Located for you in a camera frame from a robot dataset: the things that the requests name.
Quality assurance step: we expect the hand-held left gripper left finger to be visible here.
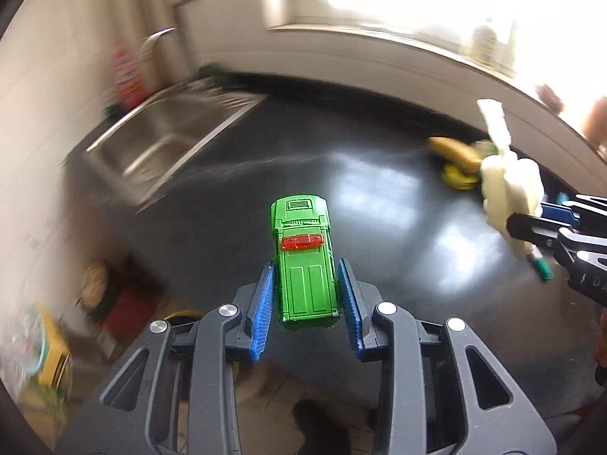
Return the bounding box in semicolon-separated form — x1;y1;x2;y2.
57;260;278;455

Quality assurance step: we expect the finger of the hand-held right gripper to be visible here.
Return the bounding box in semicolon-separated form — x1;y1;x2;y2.
505;212;607;271
539;193;607;228

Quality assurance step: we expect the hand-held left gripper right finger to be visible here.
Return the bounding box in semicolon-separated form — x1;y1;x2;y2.
336;258;558;455

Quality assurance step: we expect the white marker with green cap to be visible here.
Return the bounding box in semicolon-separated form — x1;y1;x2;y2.
524;246;555;282

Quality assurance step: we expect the green toy car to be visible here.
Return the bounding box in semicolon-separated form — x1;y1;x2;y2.
270;194;343;333

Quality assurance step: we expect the black pan yellow rim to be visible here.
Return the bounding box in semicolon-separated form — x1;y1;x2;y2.
164;309;206;333

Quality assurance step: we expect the small yellow-green item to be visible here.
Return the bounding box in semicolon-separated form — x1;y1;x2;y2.
441;161;482;191

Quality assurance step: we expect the yellow-brown soft item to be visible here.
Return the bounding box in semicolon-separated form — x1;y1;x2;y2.
427;136;484;171

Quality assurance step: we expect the red box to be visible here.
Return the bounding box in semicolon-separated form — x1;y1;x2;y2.
102;289;163;343

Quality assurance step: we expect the floral ceramic pot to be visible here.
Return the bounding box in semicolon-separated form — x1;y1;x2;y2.
78;260;111;305

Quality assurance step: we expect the stainless steel sink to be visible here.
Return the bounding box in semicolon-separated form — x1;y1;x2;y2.
84;83;269;214

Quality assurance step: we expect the yellow cardboard box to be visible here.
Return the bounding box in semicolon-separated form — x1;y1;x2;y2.
38;306;73;389

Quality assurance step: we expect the green leafy plant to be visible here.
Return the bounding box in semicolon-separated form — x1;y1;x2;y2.
28;384;73;419

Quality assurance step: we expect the clear plastic bag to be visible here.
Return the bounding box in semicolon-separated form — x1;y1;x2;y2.
0;303;48;382

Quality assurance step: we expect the red dish soap bottle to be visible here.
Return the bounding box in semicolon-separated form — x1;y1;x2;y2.
111;40;149;111

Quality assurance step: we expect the metal faucet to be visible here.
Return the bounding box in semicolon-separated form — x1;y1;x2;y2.
137;27;178;64

